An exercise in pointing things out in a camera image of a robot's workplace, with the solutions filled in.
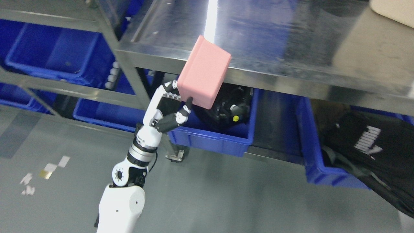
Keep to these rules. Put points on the cardboard piece in bin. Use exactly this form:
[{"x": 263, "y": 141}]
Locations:
[{"x": 326, "y": 113}]

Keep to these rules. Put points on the blue bin with backpack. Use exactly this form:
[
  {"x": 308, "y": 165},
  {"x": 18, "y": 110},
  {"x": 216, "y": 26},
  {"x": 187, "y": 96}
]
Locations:
[{"x": 318, "y": 169}]

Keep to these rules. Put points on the black Puma backpack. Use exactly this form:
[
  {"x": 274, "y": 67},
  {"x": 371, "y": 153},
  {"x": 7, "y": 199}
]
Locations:
[{"x": 378, "y": 151}]

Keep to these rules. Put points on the blue bin left lower shelf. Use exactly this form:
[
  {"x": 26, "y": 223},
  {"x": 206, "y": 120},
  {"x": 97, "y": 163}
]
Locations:
[{"x": 108, "y": 115}]

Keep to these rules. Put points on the blue bin left upper shelf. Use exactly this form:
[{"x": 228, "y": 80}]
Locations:
[{"x": 61, "y": 54}]

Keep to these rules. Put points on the black helmet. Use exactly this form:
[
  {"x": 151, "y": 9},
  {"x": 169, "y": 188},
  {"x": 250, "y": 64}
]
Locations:
[{"x": 231, "y": 107}]

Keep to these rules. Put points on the stainless steel table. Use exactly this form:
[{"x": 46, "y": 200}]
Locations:
[{"x": 337, "y": 51}]

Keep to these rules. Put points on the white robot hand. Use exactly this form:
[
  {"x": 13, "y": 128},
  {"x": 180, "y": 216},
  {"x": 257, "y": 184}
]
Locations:
[{"x": 163, "y": 112}]

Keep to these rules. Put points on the cream object on table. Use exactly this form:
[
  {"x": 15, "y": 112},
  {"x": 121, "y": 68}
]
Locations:
[{"x": 401, "y": 11}]

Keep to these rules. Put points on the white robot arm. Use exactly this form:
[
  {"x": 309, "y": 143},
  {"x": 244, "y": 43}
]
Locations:
[{"x": 123, "y": 199}]

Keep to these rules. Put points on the blue bin shelf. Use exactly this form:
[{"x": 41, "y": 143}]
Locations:
[
  {"x": 108, "y": 115},
  {"x": 61, "y": 54}
]

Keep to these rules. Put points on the pink plastic storage box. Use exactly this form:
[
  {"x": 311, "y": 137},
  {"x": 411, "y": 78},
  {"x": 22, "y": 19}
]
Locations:
[{"x": 203, "y": 73}]

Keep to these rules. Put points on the blue bin with helmet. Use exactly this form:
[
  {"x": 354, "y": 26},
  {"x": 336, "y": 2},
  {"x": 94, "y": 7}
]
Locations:
[{"x": 233, "y": 141}]

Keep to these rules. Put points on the white cylindrical parts row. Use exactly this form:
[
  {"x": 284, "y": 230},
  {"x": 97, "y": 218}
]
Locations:
[{"x": 113, "y": 76}]

